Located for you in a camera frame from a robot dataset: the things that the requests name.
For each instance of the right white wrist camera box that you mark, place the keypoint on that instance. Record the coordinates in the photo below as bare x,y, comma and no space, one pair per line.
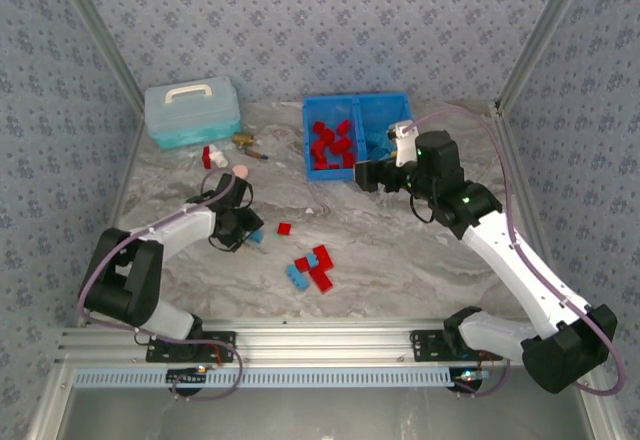
405,147

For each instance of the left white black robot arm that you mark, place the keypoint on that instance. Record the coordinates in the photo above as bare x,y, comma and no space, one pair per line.
165,232

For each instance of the small blue lego brick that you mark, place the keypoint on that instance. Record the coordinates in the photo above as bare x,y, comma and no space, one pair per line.
311,260

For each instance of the pink round sponge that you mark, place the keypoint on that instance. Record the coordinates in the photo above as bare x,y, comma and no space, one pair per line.
241,170

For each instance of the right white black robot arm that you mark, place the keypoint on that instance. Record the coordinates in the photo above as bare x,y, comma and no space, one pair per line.
520,265

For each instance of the small black circuit board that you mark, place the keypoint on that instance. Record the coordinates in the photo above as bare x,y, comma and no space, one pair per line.
470,376
187,377

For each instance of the aluminium frame post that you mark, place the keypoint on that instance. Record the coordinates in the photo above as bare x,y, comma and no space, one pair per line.
542,35

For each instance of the wide aluminium frame rail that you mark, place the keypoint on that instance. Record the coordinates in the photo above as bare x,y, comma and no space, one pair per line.
325,345

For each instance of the aluminium table edge rail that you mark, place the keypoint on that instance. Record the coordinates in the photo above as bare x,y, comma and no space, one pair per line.
519,160
125,160

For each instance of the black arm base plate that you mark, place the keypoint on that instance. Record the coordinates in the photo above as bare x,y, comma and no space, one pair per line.
427,345
220,347

